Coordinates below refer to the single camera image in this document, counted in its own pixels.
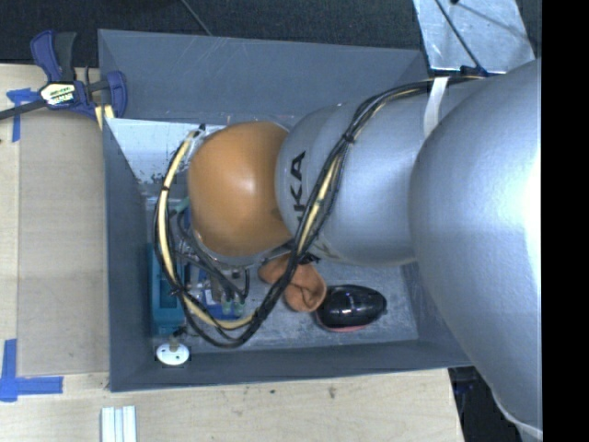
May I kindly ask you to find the grey metal bin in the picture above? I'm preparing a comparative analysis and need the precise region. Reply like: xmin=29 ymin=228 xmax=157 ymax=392
xmin=97 ymin=29 xmax=476 ymax=393

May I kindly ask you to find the pale wood flat board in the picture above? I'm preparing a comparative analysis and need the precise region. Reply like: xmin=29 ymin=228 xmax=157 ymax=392
xmin=17 ymin=108 xmax=112 ymax=378

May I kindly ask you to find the white round knob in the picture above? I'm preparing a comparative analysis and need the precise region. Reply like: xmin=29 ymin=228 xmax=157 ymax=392
xmin=155 ymin=337 xmax=191 ymax=368

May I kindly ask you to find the black and red computer mouse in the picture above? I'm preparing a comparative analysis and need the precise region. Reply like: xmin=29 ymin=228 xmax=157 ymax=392
xmin=314 ymin=284 xmax=388 ymax=333

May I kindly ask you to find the teal box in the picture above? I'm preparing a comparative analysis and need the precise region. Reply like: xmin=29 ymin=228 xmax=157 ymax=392
xmin=146 ymin=243 xmax=189 ymax=339

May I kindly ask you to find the orange cloth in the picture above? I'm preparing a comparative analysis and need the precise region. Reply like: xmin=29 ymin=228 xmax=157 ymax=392
xmin=257 ymin=252 xmax=329 ymax=313

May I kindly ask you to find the dark blue block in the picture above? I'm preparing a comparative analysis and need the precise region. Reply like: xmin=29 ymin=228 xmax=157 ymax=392
xmin=201 ymin=292 xmax=242 ymax=321

